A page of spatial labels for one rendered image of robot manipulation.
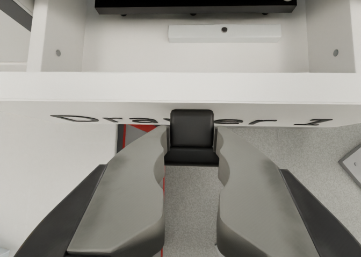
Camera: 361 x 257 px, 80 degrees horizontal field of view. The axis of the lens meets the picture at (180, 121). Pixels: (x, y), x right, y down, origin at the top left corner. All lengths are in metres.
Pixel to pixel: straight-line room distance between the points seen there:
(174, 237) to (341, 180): 0.80
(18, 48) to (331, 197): 1.21
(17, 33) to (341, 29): 0.28
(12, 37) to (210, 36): 0.19
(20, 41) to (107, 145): 0.15
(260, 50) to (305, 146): 0.96
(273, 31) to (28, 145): 0.33
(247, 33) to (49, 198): 0.31
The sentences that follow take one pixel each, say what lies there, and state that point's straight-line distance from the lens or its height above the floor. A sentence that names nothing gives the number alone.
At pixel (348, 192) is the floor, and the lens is 1.28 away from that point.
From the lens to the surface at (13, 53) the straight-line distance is 0.32.
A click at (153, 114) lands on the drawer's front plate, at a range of 0.17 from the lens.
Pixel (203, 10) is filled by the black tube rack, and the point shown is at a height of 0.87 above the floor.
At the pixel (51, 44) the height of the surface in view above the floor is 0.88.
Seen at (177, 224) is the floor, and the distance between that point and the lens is 1.10.
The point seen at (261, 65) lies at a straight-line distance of 0.24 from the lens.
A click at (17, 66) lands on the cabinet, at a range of 0.36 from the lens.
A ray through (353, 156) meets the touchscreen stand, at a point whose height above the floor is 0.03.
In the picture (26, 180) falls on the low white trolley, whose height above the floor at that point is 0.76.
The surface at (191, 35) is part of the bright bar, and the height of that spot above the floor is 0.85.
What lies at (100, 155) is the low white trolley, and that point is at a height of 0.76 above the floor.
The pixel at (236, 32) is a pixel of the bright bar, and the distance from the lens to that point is 0.23.
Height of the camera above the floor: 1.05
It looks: 82 degrees down
